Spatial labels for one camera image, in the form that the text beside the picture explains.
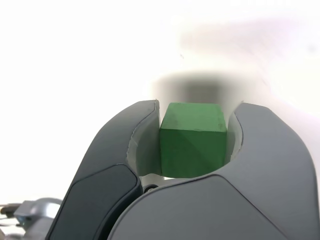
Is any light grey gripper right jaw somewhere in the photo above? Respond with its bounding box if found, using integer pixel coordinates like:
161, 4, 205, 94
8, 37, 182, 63
107, 101, 315, 240

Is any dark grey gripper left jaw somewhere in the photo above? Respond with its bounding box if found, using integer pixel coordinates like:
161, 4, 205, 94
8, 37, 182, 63
44, 99, 161, 240

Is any green cube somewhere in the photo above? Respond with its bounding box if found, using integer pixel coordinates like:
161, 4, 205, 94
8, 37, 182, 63
159, 102, 228, 179

